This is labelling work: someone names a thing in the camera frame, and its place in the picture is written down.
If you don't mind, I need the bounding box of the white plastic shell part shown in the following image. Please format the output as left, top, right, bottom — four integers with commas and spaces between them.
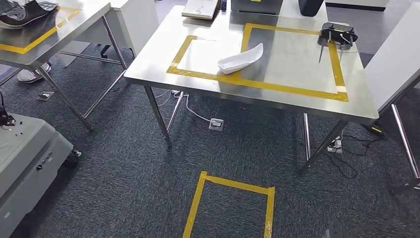
217, 43, 264, 75

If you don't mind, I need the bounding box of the stainless steel workbench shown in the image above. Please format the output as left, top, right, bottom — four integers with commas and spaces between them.
124, 0, 379, 175

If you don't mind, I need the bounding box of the black moulded part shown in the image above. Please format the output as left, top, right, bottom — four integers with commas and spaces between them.
0, 0, 59, 30

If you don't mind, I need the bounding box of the white floor socket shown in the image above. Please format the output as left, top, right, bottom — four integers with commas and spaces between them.
209, 118, 225, 132

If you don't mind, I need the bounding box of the yellow floor tape square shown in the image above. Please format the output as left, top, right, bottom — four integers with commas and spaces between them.
182, 171, 275, 238

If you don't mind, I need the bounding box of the open cardboard box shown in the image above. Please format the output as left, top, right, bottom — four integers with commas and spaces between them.
181, 0, 220, 20

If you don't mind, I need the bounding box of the white cabinet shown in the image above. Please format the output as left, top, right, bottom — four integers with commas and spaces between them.
54, 0, 160, 68

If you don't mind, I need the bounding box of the grey metal case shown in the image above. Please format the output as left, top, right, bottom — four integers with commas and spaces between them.
230, 0, 284, 15

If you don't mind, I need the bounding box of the white power strip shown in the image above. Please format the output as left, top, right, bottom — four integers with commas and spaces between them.
326, 136, 344, 154

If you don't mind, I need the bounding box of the black bag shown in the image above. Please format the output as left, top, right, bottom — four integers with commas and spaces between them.
298, 0, 325, 17

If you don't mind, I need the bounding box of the stainless steel table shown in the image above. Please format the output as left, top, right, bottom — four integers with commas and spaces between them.
0, 0, 129, 133

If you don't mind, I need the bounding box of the black yellow tool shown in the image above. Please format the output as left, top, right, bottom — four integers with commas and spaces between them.
367, 122, 384, 136

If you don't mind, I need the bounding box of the grey floor plate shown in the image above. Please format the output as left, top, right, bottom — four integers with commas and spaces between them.
36, 91, 55, 102

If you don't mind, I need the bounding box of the round steel base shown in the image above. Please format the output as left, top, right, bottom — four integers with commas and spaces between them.
17, 62, 52, 84

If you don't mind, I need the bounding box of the white socket cable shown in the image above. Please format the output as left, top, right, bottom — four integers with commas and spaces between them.
154, 89, 212, 123

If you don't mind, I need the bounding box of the black device with cables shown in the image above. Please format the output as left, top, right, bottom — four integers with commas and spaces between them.
316, 22, 358, 63

